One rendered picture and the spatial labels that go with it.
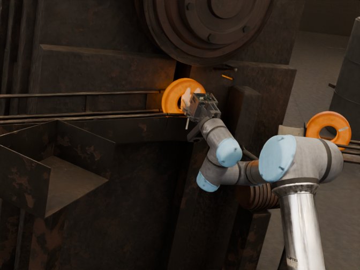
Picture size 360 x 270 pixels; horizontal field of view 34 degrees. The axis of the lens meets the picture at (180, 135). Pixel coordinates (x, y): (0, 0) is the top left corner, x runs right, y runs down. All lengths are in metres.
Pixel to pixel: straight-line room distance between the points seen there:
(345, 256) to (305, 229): 1.51
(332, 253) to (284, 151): 1.53
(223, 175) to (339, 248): 1.28
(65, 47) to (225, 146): 0.58
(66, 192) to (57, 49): 0.49
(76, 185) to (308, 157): 0.61
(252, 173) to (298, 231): 0.43
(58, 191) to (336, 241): 1.77
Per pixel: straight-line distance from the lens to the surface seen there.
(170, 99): 1.93
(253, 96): 2.05
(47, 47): 1.84
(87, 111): 1.91
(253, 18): 1.86
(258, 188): 2.03
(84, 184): 1.60
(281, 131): 2.11
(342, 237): 3.08
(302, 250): 1.40
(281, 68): 2.21
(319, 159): 1.46
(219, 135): 1.74
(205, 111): 1.82
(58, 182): 1.59
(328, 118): 2.11
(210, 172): 1.76
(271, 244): 2.79
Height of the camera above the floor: 1.30
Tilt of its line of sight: 20 degrees down
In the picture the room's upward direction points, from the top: 12 degrees clockwise
